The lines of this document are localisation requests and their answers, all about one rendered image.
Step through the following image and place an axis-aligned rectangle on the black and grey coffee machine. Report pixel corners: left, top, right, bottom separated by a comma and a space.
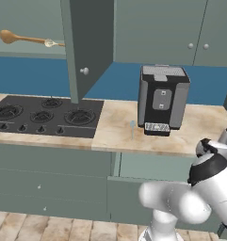
137, 64, 191, 137

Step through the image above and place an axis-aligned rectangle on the small metallic spoon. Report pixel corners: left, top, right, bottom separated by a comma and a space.
129, 120, 137, 141

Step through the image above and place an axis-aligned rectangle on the grey-green drawer front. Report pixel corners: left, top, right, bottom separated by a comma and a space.
0, 142, 113, 173
0, 169, 110, 200
0, 192, 109, 222

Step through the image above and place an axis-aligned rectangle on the open grey-green wall cabinet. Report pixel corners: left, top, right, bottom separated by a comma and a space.
0, 0, 68, 60

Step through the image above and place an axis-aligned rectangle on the wide grey-green cabinet door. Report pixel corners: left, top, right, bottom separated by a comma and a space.
113, 0, 209, 67

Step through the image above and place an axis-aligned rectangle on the open grey-green cabinet door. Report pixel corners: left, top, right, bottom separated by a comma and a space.
59, 0, 115, 104

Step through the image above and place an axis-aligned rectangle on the black gas hob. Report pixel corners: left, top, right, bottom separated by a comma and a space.
0, 94, 105, 139

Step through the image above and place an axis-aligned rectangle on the small silver round object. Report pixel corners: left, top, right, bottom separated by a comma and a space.
43, 38, 59, 49

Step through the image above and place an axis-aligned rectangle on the wooden spoon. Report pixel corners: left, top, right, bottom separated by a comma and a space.
0, 29, 66, 48

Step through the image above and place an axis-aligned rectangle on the open grey-green drawer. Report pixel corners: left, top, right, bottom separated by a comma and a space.
105, 152, 227, 234

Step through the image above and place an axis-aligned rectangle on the narrow grey-green cabinet door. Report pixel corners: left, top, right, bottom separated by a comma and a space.
193, 0, 227, 69

